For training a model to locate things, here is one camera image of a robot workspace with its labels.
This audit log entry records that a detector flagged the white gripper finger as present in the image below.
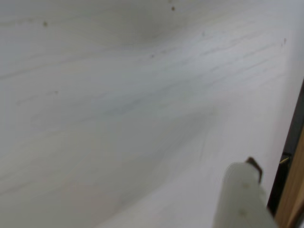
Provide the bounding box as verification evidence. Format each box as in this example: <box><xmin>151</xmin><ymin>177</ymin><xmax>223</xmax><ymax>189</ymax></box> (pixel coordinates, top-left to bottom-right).
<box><xmin>214</xmin><ymin>156</ymin><xmax>278</xmax><ymax>228</ymax></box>

